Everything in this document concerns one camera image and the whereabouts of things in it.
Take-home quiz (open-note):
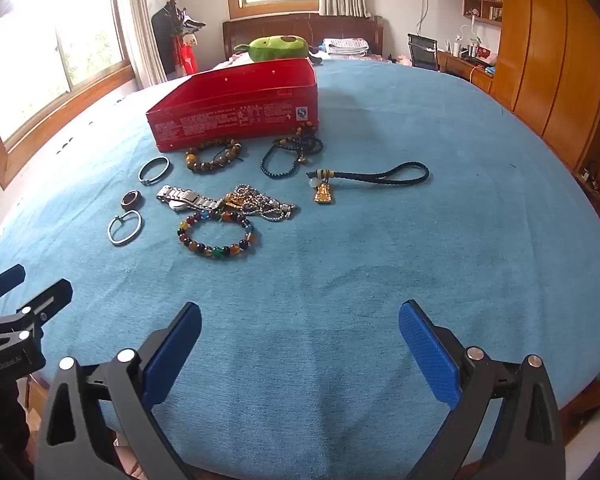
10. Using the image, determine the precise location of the black cord with gold pendant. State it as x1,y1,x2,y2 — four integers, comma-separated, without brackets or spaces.
306,161,430,206

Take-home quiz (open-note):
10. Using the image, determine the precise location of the dark wooden headboard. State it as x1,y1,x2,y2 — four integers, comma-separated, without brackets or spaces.
223,14,385,61

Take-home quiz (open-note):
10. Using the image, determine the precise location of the person's left forearm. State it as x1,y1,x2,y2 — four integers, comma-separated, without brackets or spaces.
0,377,36,480

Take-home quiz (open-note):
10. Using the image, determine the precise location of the wooden wall bookshelf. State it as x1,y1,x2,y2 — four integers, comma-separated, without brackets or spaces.
462,0,503,23

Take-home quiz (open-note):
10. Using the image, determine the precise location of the wooden wardrobe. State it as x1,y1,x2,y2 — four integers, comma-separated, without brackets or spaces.
490,0,600,171

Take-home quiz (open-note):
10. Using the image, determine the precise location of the black desk chair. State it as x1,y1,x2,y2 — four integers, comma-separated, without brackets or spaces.
408,33,440,71

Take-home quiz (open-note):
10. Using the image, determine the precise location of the folded patterned blanket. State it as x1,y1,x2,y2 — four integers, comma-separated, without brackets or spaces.
322,37,370,57

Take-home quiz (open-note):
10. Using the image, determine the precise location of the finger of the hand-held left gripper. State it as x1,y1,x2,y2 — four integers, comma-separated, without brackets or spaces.
0,264,27,318
0,280,74,343

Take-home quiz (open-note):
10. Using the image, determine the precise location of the red box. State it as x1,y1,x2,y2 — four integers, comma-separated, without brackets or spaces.
145,57,321,153

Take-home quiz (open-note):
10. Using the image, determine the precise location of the black bead necklace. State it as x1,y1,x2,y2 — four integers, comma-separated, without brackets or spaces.
260,120,325,180

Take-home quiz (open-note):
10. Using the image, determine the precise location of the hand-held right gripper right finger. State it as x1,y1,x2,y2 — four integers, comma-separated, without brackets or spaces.
398,299,567,480

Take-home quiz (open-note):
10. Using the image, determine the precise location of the wooden desk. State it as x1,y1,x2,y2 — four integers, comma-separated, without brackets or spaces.
437,50,496,93

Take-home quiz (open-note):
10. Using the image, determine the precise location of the white curtain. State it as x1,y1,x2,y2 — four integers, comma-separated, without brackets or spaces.
107,0,168,88

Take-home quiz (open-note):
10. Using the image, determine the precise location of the coat rack with clothes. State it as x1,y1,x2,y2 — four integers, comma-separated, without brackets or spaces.
151,0,207,81

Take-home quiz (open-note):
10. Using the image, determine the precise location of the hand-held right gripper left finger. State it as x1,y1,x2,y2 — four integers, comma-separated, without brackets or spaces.
34,302,203,480

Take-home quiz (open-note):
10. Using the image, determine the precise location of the silver bangle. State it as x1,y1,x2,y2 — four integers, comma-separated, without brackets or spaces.
107,209,143,246
138,156,171,187

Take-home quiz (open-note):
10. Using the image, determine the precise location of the large wooden frame window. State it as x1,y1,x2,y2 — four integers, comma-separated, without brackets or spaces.
0,0,136,191

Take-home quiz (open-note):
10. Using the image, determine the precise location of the brown bead bracelet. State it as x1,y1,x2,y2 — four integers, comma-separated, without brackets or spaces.
184,138,243,173

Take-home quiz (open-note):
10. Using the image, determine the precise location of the multicolour bead bracelet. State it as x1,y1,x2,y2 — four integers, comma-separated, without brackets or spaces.
176,211,259,261

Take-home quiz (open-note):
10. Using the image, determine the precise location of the silver chain necklace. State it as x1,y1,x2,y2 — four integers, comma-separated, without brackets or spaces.
230,185,298,222

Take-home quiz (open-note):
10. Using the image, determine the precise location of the green avocado plush toy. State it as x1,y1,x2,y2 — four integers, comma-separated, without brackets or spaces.
233,35,323,65

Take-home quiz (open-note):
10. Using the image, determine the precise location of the silver metal watch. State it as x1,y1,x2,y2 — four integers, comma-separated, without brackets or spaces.
156,185,226,212

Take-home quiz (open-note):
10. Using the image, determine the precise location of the pink cloth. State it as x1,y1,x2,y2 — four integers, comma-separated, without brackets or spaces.
112,435,148,480

